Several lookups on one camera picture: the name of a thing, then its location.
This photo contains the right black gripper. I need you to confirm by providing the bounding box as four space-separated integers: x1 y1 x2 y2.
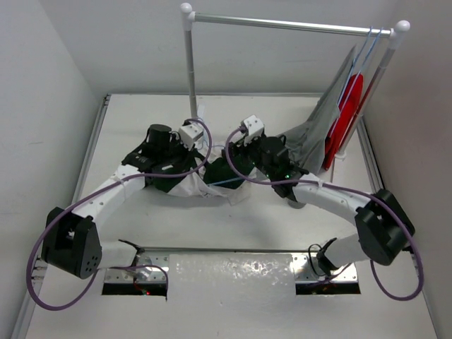
223 131 275 179

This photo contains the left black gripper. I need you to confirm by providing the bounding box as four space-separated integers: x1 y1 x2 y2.
157 133 193 172

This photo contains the light blue hanger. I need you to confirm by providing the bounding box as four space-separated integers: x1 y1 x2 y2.
193 139 244 188

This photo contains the green and white t shirt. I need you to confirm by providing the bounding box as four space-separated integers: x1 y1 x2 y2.
152 145 251 206

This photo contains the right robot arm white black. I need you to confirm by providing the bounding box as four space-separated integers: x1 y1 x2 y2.
223 135 415 274

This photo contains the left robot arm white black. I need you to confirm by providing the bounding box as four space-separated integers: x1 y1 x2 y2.
41 122 203 279

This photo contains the grey t shirt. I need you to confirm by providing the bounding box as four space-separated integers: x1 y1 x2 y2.
282 47 356 174

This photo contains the blue hanger with grey shirt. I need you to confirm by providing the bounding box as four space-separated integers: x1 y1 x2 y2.
337 26 373 107

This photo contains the blue hanger with red shirt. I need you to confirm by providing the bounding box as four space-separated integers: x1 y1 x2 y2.
339 28 383 113

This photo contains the red t shirt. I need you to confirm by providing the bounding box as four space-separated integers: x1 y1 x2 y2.
322 74 364 170

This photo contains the white metal clothes rack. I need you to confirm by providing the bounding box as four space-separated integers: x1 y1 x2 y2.
180 3 410 160

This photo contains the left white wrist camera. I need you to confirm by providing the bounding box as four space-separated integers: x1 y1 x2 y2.
177 121 203 150

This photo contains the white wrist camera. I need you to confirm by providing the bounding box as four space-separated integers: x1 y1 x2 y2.
177 121 203 150
240 114 265 145

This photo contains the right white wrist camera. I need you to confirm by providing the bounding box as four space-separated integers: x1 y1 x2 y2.
240 114 265 145

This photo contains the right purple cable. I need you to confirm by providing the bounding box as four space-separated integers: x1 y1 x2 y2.
225 127 424 302

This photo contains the purple cable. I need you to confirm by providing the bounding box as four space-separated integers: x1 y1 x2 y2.
26 117 213 311
225 127 424 302

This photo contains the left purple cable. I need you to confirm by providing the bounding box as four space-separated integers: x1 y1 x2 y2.
26 117 213 311

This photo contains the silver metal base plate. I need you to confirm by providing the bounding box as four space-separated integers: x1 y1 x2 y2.
104 251 358 285

